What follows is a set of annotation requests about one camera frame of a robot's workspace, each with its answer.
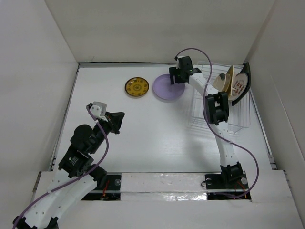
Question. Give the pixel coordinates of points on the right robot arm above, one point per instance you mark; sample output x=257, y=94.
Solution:
x=216, y=114

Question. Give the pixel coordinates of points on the black floral square plate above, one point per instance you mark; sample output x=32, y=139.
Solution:
x=246, y=69

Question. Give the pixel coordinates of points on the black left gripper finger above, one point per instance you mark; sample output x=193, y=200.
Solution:
x=116, y=116
x=116, y=126

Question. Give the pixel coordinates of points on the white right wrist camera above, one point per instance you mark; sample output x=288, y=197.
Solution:
x=179, y=61

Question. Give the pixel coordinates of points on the white wire dish rack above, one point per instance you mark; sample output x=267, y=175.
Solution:
x=239, y=115

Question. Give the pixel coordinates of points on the purple round plate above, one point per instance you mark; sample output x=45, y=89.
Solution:
x=163, y=88

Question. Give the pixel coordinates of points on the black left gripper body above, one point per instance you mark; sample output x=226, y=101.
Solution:
x=105, y=126

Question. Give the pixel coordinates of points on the cream plate with motifs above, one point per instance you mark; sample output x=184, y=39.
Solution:
x=225, y=80

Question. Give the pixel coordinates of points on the bamboo weave pattern tray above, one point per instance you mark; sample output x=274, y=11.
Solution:
x=231, y=71

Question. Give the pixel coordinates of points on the white plate red characters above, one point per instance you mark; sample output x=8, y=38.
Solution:
x=239, y=85

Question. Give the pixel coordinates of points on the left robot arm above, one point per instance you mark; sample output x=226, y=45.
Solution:
x=75, y=176

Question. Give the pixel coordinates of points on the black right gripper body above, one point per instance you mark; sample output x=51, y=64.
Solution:
x=182, y=81

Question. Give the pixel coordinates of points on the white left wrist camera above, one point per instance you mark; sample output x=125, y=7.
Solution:
x=97, y=110

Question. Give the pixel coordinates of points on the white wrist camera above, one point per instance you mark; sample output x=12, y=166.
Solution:
x=97, y=110
x=179, y=61

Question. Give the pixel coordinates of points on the cream plate with ink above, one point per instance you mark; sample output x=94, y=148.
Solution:
x=217, y=83

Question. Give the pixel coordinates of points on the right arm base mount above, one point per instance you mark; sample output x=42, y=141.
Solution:
x=217, y=189

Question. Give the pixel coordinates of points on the yellow brown patterned plate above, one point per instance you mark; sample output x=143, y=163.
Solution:
x=136, y=87

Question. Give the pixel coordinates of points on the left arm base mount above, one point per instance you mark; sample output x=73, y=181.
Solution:
x=108, y=190

